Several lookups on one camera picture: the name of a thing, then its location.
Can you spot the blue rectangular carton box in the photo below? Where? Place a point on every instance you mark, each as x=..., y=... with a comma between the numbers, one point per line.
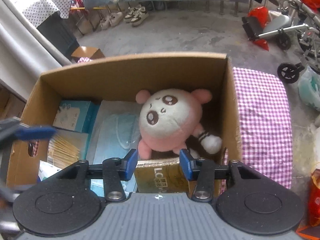
x=76, y=116

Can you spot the purple checkered tablecloth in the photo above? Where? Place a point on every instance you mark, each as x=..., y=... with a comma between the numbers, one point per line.
x=264, y=124

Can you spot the brown cardboard box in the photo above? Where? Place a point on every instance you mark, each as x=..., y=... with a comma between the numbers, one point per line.
x=120, y=78

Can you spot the red bag on floor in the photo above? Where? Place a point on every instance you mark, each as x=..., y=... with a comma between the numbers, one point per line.
x=254, y=24

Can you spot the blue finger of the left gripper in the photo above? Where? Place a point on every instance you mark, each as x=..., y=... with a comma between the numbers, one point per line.
x=35, y=133

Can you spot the white shoe pair left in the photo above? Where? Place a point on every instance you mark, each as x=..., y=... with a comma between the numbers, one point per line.
x=111, y=21

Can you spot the pink white plush toy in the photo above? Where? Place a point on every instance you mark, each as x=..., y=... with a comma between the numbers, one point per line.
x=169, y=117

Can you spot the gold tissue pack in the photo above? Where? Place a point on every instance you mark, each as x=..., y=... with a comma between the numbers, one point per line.
x=161, y=176

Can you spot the polka dot cloth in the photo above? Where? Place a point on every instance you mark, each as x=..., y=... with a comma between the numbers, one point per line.
x=41, y=10

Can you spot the cotton swab plastic pack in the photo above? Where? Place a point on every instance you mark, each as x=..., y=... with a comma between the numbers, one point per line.
x=67, y=147

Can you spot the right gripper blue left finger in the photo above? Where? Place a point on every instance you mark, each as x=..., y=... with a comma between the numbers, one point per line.
x=116, y=170

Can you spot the white brown sneaker pair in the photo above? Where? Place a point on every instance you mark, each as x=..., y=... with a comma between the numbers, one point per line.
x=136, y=15

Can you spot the blue face mask pack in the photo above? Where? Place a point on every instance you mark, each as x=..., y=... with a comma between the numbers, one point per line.
x=115, y=131

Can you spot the teal towel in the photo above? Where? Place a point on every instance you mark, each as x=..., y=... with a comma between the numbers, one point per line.
x=97, y=185

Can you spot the white curtain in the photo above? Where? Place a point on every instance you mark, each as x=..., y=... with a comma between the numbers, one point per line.
x=25, y=52

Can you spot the small brown wooden stool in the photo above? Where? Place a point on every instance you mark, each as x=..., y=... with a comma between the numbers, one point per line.
x=89, y=52

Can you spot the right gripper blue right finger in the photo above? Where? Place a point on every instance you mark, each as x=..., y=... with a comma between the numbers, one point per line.
x=202, y=172

